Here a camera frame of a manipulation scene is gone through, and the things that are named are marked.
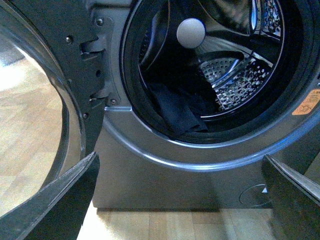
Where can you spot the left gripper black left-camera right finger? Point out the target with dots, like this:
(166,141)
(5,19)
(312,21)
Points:
(295,200)

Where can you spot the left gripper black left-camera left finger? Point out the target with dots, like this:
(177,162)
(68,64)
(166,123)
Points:
(58,210)

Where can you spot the dark navy clothes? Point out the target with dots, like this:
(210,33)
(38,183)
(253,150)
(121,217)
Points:
(183,96)

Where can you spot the dark grey washing machine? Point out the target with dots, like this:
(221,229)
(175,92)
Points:
(262,58)

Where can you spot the round washing machine door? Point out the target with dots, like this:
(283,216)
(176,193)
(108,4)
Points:
(58,34)

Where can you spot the orange warning sticker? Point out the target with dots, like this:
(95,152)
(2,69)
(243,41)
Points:
(308,104)

